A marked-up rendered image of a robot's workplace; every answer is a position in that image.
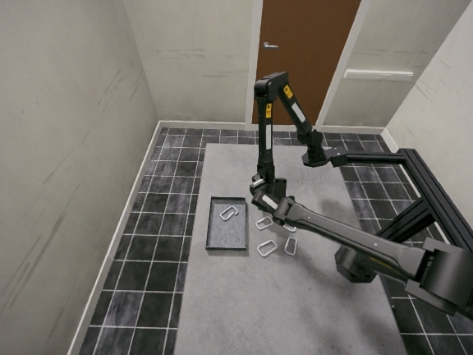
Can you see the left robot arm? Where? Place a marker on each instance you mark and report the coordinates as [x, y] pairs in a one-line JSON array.
[[449, 283]]

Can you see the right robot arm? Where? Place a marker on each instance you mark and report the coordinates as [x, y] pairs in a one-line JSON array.
[[306, 134]]

